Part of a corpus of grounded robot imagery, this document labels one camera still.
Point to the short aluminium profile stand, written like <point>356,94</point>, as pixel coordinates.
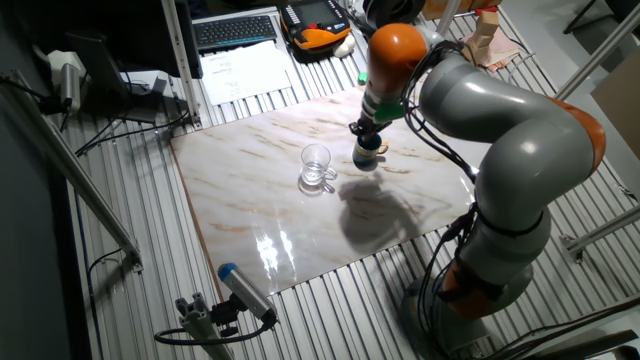
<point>200,325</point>

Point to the black chair base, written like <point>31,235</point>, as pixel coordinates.
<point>610,10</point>

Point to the black camera clamp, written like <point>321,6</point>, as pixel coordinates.
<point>225,315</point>

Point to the brown cardboard box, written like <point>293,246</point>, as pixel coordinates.
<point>475,5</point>

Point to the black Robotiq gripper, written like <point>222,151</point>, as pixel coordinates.
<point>370,128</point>

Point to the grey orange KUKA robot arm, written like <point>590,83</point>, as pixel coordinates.
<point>525,145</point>

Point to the orange black teach pendant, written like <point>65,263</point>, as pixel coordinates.
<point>315,35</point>

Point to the long aluminium frame bar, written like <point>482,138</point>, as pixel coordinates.
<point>75,170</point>

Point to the black computer keyboard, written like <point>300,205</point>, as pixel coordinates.
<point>235,31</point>

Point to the silver camera with blue cap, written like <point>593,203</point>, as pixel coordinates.
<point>245,290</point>

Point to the stacked wooden blocks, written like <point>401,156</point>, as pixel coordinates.
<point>482,35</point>

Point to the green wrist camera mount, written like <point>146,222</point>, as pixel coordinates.
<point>387,111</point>

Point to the aluminium frame post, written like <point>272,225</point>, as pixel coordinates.
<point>180,60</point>
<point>447,15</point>

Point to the white marble pattern board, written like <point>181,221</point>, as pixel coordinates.
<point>260,210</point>

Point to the brown cardboard panel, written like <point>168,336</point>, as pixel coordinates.
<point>620,105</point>

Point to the white printed paper sheets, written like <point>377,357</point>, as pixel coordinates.
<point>240,75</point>

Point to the blue mug with yellow band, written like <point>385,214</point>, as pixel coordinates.
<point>364,156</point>

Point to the clear glass mug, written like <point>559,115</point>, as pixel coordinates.
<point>315,167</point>

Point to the white grey cylindrical device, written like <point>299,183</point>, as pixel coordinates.
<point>70,82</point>

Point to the black round spool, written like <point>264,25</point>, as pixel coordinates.
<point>390,12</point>

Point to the pink cloth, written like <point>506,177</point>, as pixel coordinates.
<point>505,50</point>

